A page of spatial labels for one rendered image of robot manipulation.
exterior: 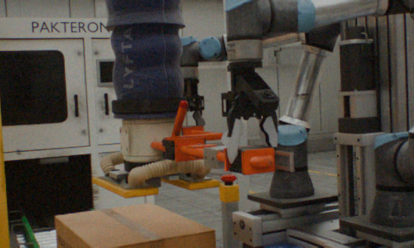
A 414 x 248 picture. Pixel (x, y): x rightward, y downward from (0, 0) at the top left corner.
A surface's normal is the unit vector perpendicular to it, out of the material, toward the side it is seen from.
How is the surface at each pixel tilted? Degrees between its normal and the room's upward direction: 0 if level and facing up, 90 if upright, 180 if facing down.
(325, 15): 112
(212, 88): 90
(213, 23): 90
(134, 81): 79
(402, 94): 90
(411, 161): 87
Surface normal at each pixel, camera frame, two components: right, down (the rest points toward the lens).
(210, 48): -0.12, 0.05
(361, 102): 0.44, 0.03
